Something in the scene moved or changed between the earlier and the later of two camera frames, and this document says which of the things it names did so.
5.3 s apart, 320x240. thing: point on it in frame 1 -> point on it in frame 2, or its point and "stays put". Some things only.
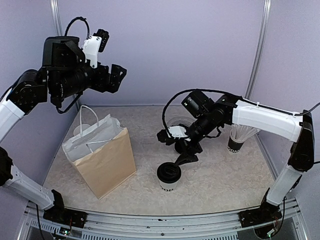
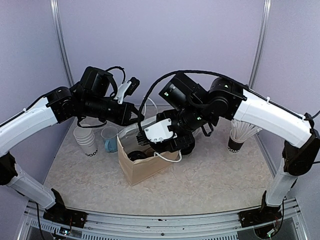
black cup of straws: (238, 134) stays put
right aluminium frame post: (265, 19) stays put
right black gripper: (189, 155) -> (179, 144)
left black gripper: (102, 84) -> (123, 119)
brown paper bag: (104, 156) -> (138, 171)
